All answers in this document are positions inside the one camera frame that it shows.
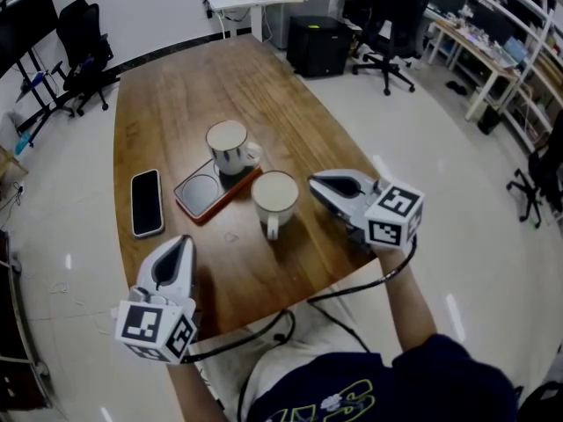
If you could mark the pair of black slippers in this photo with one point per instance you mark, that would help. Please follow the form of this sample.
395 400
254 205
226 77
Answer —
456 88

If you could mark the blue floor item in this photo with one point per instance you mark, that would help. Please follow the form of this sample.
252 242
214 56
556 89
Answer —
23 143

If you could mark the navy printed t-shirt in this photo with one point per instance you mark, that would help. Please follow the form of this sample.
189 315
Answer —
418 389

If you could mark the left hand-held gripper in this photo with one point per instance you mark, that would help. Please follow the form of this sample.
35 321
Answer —
154 328

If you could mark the white mug with blue marks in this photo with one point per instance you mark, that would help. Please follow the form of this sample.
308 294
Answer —
226 141

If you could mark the black swivel chair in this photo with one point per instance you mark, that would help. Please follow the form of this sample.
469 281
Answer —
541 178

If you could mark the black waste bin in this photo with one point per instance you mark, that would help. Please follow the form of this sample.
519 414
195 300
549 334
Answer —
489 121

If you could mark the black television screen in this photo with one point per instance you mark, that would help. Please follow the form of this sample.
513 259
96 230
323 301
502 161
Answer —
24 20

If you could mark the white ceramic mug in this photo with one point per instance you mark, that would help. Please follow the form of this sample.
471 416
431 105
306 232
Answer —
275 194

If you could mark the wooden stool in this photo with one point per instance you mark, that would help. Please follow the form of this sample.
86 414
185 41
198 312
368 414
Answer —
11 165

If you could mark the black mesh office chair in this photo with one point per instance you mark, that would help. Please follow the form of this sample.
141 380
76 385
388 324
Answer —
83 46

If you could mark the person's left forearm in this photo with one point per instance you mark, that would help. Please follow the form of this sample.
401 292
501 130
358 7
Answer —
193 394

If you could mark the wooden workbench with white legs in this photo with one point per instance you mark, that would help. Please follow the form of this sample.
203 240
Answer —
479 55

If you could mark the black smartphone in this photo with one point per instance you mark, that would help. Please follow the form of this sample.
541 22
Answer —
147 202

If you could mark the black box cabinet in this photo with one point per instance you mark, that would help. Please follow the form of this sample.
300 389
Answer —
319 46

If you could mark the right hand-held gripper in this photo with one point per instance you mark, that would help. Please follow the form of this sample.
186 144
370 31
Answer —
393 218

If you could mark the white floor power strip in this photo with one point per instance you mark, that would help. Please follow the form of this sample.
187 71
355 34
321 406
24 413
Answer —
18 186

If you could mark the white standing desk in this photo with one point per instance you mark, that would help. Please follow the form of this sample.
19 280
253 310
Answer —
250 2

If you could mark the orange-edged black coaster tray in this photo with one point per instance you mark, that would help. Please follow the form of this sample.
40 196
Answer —
198 191

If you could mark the person's right forearm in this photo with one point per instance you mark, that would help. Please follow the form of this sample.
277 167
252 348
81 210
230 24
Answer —
409 301

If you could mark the black office chair with clothes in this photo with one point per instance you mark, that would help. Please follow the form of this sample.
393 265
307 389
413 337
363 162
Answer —
391 29

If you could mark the dark wooden cabinet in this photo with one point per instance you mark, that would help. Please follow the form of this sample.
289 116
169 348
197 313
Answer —
15 323

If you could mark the light grey trousers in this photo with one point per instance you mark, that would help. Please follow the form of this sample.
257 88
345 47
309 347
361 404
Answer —
316 332

